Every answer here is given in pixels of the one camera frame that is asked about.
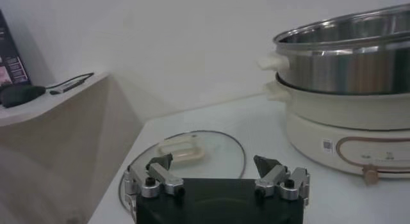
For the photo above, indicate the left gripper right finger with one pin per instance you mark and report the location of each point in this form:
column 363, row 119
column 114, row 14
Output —
column 272, row 177

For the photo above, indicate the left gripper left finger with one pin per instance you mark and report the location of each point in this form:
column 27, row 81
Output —
column 166, row 177

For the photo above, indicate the stainless steel steamer basket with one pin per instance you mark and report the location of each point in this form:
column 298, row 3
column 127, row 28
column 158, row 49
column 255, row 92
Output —
column 336, row 68

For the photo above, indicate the round glass pot lid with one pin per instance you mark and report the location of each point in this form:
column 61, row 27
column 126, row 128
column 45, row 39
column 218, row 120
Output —
column 221, row 151

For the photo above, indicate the cream electric cooking pot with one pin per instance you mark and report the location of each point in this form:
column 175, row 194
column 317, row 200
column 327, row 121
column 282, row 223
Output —
column 320, row 116

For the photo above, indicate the white side table with mouse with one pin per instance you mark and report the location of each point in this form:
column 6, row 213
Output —
column 64, row 99

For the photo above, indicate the grey usb hub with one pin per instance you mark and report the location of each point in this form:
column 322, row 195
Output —
column 65, row 87

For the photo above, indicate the black computer mouse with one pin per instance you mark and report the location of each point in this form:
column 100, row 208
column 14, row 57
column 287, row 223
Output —
column 20, row 94

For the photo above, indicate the black laptop dark screen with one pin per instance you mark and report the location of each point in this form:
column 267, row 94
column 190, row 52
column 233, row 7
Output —
column 9, row 62

